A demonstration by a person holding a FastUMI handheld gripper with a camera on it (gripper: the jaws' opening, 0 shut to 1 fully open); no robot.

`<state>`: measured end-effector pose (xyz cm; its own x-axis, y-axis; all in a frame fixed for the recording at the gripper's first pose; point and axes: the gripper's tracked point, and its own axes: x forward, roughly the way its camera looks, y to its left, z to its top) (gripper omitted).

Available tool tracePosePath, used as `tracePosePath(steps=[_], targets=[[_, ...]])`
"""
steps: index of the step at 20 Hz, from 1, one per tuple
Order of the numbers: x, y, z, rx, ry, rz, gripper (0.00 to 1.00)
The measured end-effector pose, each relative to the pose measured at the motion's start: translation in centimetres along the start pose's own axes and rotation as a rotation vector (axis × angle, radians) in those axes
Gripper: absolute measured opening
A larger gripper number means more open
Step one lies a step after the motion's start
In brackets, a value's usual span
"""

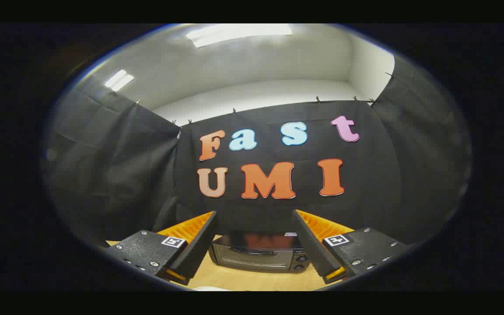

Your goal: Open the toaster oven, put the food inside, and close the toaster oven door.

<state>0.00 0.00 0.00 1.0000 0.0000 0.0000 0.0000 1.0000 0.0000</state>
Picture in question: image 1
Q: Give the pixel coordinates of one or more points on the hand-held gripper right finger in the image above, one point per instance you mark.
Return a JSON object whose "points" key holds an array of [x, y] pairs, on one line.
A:
{"points": [[311, 249]]}

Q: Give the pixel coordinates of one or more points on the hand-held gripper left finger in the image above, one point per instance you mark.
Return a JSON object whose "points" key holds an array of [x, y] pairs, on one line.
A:
{"points": [[199, 249]]}

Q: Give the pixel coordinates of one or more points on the black toaster oven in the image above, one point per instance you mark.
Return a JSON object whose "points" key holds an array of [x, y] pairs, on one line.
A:
{"points": [[256, 259]]}

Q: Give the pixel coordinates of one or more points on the small ceiling light panel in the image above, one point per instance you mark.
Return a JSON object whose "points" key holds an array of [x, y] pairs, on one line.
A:
{"points": [[119, 80]]}

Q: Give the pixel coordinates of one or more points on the long ceiling light panel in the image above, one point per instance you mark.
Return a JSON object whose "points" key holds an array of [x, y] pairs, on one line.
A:
{"points": [[239, 34]]}

